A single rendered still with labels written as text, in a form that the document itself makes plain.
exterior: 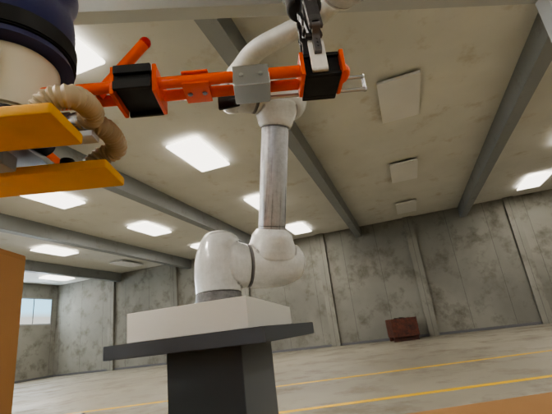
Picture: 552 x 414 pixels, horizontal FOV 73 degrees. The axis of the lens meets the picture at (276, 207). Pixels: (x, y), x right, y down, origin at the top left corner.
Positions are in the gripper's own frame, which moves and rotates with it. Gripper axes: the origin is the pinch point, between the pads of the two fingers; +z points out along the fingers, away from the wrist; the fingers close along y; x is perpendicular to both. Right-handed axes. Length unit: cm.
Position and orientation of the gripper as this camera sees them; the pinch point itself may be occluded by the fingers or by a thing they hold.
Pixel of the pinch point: (316, 75)
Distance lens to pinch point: 79.4
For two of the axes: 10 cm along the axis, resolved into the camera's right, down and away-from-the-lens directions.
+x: 9.9, -1.1, 0.3
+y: 0.0, -3.2, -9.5
